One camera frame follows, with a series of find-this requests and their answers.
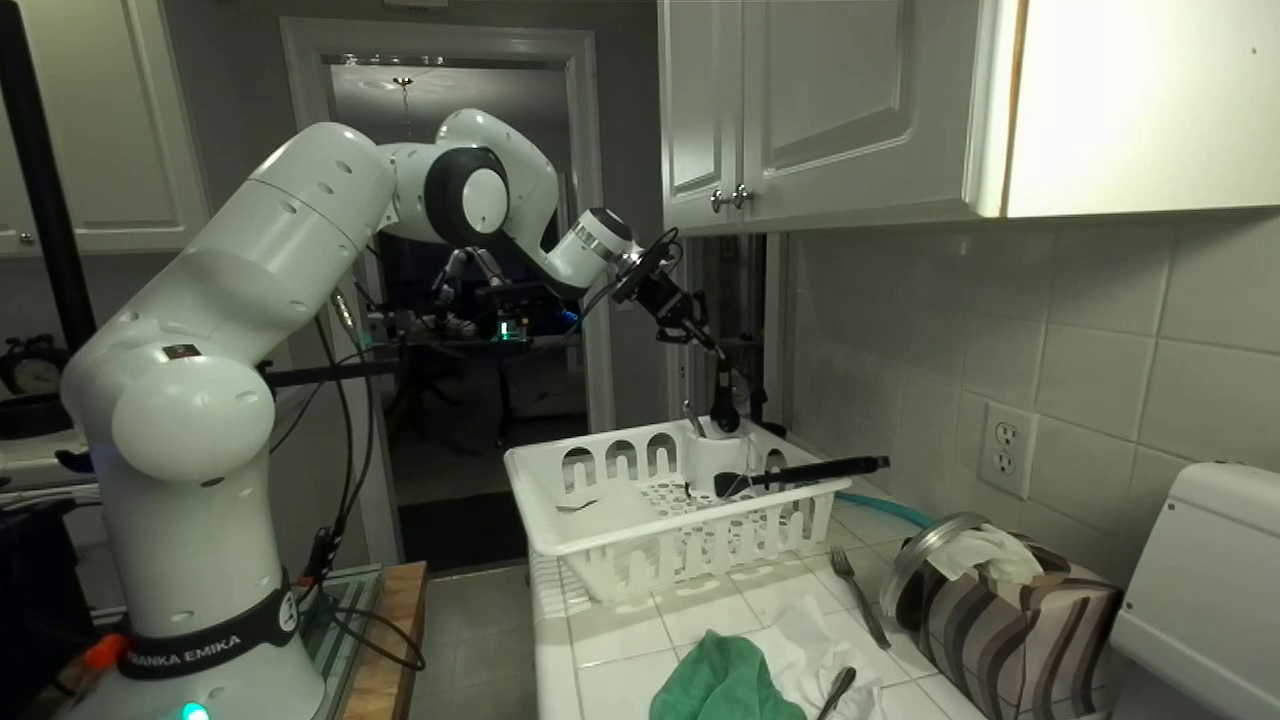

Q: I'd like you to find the wooden board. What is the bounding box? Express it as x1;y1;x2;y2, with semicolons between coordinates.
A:
336;554;430;720

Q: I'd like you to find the orange handled tool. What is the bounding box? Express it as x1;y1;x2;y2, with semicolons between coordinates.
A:
70;632;133;680

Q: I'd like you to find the pale green mat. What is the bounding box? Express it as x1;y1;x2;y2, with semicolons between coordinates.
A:
297;562;391;696

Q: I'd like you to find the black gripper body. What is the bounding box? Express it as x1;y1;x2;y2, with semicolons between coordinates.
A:
631;224;720;357

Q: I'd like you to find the white crumpled cloth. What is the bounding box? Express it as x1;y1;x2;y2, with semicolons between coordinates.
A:
737;590;891;720

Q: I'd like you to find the black plastic spoon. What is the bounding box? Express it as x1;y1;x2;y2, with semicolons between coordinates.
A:
709;347;745;438

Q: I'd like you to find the metal fork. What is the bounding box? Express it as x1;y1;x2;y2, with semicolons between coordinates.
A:
826;545;891;650

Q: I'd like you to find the white wall outlet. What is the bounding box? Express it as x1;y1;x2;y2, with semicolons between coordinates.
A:
977;399;1038;502

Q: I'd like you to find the white wall cabinet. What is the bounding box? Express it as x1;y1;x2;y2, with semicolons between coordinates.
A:
653;0;1280;239

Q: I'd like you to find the white plastic dish rack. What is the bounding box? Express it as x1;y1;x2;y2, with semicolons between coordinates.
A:
501;410;855;612

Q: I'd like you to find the black vertical pole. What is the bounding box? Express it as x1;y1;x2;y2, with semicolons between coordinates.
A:
0;0;99;357

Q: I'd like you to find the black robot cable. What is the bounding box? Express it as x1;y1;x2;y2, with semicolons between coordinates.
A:
297;285;430;676

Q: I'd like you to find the long black handled utensil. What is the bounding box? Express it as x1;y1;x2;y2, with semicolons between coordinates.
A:
709;452;891;502

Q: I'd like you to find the metal pot lid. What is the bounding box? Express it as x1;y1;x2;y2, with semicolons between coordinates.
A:
877;513;1070;632

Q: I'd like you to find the green cloth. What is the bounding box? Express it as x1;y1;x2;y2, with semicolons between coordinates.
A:
643;628;813;720

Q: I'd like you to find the white countertop appliance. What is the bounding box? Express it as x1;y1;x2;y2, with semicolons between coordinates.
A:
1106;457;1280;720

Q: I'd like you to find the cluttered dark dining table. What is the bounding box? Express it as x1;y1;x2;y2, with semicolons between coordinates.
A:
371;243;590;457

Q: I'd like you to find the teal hose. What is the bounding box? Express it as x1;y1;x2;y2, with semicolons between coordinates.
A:
833;489;922;532

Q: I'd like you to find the striped dish towel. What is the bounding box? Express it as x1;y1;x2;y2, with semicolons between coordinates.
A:
891;554;1125;720

